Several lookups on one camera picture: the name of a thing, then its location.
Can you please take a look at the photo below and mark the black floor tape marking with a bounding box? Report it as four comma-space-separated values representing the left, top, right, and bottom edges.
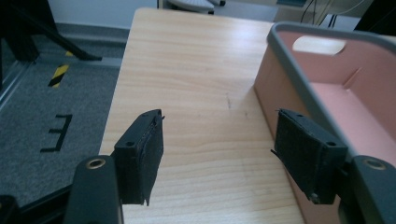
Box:
39, 114, 74, 153

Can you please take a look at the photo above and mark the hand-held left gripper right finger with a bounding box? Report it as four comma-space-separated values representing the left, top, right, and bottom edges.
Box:
270, 108, 349, 205

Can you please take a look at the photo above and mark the bundle of cables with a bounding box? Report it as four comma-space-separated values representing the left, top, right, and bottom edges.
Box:
300, 0, 366, 28

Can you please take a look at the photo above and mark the pink storage bin grey rim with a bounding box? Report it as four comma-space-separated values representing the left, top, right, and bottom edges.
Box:
253, 21, 396, 224

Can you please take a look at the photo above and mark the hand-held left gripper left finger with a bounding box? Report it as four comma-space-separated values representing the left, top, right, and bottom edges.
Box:
112, 108, 165, 207

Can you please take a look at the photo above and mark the black metal stand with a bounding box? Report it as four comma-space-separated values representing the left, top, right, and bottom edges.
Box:
0, 0, 103, 63

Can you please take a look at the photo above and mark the yellow black striped floor tape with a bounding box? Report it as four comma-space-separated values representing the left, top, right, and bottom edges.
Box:
48, 63, 70, 89

